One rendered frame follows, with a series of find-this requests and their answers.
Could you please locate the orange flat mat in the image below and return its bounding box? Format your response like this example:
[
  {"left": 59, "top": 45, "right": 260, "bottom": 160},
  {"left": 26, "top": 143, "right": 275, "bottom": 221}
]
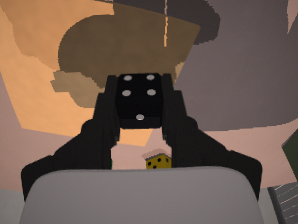
[{"left": 0, "top": 0, "right": 201, "bottom": 137}]

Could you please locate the black die with white pips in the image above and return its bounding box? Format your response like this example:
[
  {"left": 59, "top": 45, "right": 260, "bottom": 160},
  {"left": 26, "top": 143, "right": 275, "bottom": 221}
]
[{"left": 115, "top": 73, "right": 163, "bottom": 130}]

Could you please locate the yellow die with black pips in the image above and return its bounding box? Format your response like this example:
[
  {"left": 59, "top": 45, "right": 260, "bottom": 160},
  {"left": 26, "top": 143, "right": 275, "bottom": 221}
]
[{"left": 146, "top": 155, "right": 171, "bottom": 169}]

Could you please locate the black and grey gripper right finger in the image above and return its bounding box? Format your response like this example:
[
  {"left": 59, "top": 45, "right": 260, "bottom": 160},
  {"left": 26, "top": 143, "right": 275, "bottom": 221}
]
[{"left": 160, "top": 73, "right": 263, "bottom": 200}]

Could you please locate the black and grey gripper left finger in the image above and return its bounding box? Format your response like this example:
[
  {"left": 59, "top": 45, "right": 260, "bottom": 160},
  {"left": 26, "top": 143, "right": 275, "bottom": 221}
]
[{"left": 21, "top": 75, "right": 121, "bottom": 202}]

